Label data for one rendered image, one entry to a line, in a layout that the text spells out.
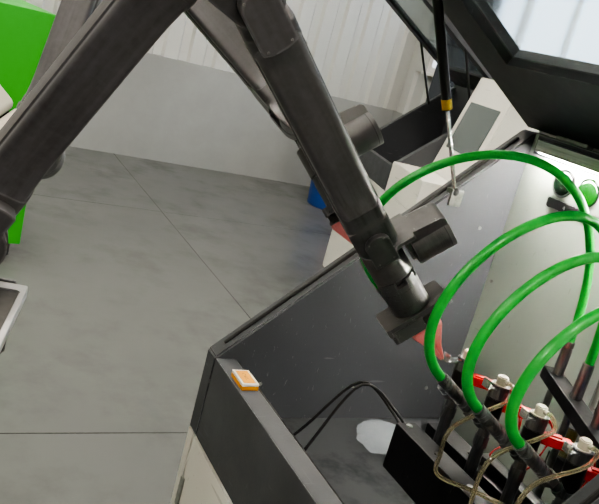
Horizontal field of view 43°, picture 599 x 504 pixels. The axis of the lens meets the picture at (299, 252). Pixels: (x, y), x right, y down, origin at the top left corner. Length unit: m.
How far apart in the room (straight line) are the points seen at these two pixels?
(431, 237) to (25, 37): 3.29
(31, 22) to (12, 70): 0.25
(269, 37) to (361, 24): 7.61
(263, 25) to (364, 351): 0.87
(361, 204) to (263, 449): 0.42
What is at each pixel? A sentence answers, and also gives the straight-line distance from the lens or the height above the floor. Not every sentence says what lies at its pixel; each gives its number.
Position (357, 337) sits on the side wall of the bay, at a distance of 1.46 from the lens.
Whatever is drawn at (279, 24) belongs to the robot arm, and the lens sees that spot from 0.75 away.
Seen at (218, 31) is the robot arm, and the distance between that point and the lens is 1.25.
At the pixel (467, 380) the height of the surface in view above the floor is 1.17.
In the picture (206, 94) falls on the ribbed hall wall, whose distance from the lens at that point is 7.74.
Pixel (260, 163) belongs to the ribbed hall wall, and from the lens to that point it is 8.09.
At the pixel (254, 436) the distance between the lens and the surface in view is 1.20.
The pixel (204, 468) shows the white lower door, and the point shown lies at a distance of 1.39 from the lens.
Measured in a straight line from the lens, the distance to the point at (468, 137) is 4.25.
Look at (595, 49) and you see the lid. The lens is 1.23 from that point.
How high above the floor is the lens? 1.51
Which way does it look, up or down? 15 degrees down
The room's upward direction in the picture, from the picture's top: 15 degrees clockwise
